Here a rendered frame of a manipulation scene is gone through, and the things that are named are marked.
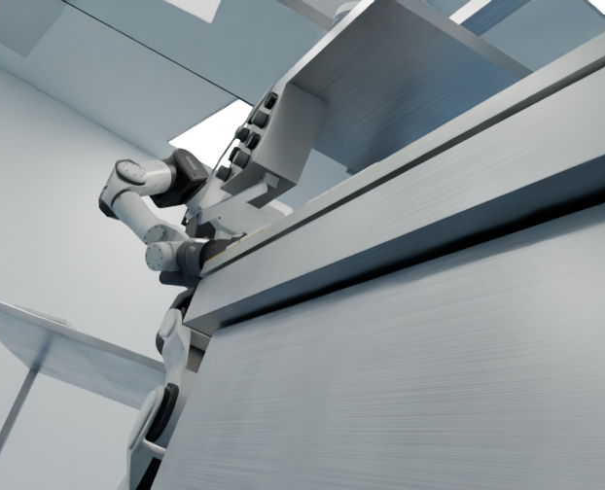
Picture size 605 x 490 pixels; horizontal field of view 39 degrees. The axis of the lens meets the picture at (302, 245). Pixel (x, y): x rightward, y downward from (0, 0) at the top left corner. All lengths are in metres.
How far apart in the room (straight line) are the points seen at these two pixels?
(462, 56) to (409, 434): 0.86
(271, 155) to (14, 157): 5.01
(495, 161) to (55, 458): 5.88
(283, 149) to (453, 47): 0.42
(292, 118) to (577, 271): 1.11
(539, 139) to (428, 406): 0.28
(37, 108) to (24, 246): 1.05
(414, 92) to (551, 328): 1.01
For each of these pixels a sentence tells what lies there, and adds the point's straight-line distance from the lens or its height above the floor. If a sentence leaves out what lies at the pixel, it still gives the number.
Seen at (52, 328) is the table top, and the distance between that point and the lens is 3.23.
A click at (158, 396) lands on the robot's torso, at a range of 1.99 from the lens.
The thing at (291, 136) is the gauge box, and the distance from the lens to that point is 1.76.
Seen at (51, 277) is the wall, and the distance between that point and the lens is 6.57.
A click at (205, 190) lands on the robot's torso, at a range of 2.36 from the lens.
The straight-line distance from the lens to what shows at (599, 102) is 0.77.
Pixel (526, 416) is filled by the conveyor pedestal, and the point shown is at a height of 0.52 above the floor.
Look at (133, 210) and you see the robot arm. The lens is 2.04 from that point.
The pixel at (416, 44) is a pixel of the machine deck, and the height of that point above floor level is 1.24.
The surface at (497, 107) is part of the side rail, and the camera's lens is 0.93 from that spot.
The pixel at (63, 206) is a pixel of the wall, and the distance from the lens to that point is 6.67.
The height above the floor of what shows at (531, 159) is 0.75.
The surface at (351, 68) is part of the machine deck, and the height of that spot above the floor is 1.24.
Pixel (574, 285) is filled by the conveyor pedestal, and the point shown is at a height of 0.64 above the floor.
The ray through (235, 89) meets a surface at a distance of 2.07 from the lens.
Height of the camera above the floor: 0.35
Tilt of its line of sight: 20 degrees up
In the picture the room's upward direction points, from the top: 21 degrees clockwise
